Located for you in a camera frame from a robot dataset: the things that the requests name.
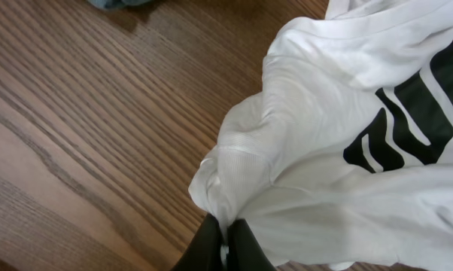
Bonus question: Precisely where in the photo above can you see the white t-shirt black print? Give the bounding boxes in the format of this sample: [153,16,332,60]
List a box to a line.
[189,0,453,270]

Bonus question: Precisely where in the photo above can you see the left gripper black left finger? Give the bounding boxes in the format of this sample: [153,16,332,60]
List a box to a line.
[172,214,223,271]

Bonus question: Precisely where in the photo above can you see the grey folded shirt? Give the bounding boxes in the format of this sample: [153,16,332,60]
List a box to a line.
[87,0,152,11]

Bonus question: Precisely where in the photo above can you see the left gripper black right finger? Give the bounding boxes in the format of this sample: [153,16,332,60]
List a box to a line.
[226,219,276,271]

